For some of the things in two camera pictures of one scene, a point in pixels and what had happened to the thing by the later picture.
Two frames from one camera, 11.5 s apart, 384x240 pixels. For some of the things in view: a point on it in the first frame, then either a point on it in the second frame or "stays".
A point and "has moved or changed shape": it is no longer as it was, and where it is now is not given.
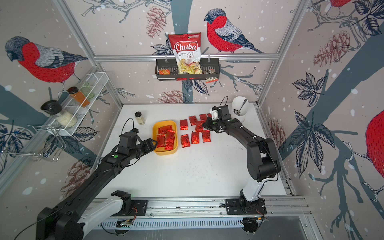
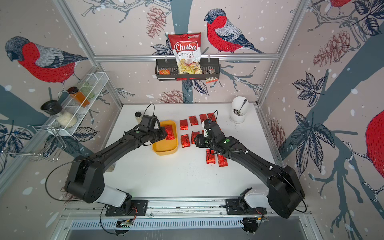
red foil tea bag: x=183 y=124 stays
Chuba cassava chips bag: x=186 y=47 stays
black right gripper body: x=215 y=124 -> x=210 y=144
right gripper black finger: x=208 y=124 -> x=199 y=140
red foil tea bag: x=203 y=117 has moved or changed shape
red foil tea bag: x=185 y=140 stays
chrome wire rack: x=54 y=134 stays
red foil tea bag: x=199 y=126 -> x=203 y=117
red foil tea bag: x=195 y=137 stays
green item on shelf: x=87 y=91 stays
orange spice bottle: x=78 y=96 stays
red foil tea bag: x=192 y=120 stays
